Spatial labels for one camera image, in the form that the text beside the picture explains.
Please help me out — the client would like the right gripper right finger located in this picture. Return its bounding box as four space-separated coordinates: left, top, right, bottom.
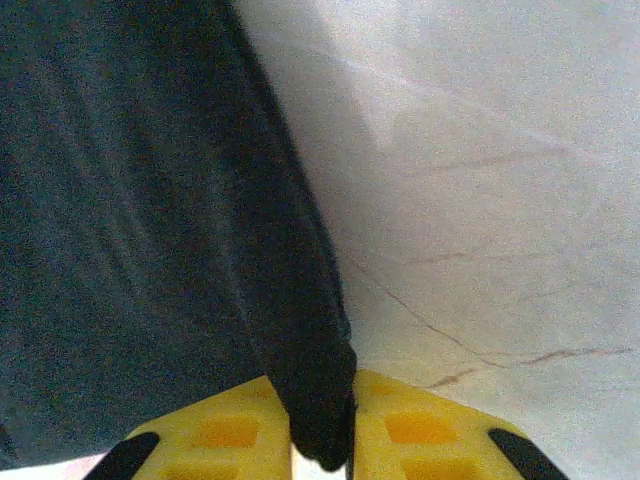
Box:
348 368 572 480

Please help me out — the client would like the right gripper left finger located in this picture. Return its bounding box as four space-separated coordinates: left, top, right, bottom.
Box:
81 374 295 480

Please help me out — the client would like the black t-shirt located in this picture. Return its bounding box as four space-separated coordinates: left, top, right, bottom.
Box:
0 0 360 474

